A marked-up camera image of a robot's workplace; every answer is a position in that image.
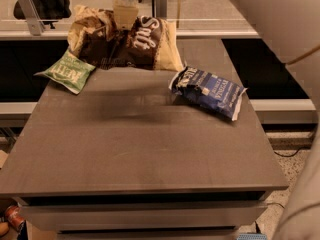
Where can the black bag behind glass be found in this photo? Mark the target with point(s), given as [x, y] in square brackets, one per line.
[51, 11]

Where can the white gripper with vent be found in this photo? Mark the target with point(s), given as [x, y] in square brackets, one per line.
[125, 13]

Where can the blue salt vinegar chip bag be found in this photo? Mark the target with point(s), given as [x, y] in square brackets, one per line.
[209, 91]

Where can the glass barrier panel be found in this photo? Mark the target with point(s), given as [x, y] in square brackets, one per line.
[214, 15]

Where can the brown sea salt chip bag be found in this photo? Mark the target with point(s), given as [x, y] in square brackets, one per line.
[150, 44]

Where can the left metal glass bracket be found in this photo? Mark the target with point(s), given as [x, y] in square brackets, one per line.
[35, 25]

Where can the middle metal glass bracket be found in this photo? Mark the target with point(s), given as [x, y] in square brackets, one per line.
[160, 8]

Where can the green jalapeno chip bag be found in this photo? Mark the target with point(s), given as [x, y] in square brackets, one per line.
[69, 71]

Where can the red soda can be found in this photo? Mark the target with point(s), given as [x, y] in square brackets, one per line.
[12, 215]

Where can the grey table drawer unit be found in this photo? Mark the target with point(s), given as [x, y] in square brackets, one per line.
[144, 212]

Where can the metal glass bracket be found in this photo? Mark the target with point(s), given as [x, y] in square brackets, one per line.
[35, 25]
[160, 8]

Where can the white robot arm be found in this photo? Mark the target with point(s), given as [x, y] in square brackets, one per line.
[291, 29]

